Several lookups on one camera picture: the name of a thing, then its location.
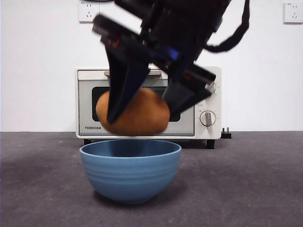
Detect blue ribbed bowl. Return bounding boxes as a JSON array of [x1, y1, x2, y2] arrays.
[[79, 139, 182, 205]]

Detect beige oven knob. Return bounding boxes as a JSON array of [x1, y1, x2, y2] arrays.
[[205, 81, 217, 96], [199, 110, 217, 127]]

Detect white Toshiba toaster oven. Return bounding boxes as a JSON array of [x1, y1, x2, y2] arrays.
[[75, 65, 223, 149]]

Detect black oven power cord plug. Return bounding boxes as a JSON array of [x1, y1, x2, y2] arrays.
[[221, 127, 233, 139]]

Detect white wall socket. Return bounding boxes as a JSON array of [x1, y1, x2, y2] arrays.
[[79, 0, 100, 24], [283, 2, 303, 24]]

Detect black sleeved arm cable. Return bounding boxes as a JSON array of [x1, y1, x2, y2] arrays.
[[205, 0, 250, 53]]

